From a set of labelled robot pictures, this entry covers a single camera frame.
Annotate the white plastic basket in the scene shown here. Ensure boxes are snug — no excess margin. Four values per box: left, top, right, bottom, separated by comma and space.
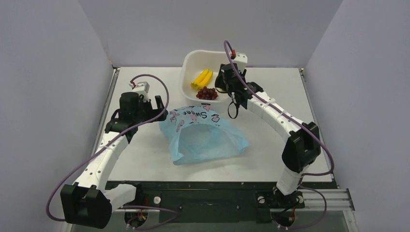
179, 50, 231, 113

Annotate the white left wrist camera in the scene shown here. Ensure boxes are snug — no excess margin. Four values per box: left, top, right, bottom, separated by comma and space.
129, 82, 150, 102

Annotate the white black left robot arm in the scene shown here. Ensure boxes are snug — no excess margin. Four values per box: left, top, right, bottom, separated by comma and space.
60, 90, 168, 229

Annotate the dark red fake fruit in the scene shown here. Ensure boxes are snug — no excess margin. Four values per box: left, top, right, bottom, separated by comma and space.
196, 87, 218, 101

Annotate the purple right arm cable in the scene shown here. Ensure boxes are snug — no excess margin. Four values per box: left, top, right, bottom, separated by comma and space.
223, 40, 335, 230

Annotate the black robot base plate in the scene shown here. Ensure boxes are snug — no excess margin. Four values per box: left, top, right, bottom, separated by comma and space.
105, 179, 337, 224

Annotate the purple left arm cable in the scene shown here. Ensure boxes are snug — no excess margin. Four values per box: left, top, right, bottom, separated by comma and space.
45, 74, 178, 231

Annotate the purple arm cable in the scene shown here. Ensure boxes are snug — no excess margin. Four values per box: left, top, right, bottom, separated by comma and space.
223, 40, 335, 230
45, 74, 178, 231

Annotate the light blue plastic bag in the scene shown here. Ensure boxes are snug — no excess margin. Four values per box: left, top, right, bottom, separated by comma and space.
159, 105, 249, 165

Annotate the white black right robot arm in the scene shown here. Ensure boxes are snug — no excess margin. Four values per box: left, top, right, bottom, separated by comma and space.
215, 64, 321, 209

